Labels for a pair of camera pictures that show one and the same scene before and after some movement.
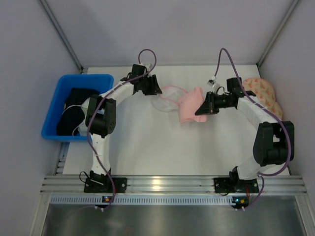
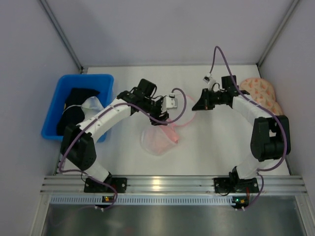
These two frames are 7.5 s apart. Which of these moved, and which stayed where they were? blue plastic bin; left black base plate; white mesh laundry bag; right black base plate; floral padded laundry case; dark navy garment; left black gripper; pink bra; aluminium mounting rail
Moved: pink bra; white mesh laundry bag; left black gripper
Stayed: right black base plate; left black base plate; aluminium mounting rail; blue plastic bin; dark navy garment; floral padded laundry case
